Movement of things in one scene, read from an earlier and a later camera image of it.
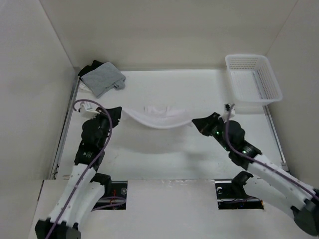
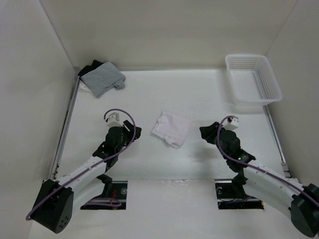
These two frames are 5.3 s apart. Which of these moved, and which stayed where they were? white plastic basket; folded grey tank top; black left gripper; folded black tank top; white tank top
Moved: black left gripper; white tank top
Stayed: white plastic basket; folded black tank top; folded grey tank top
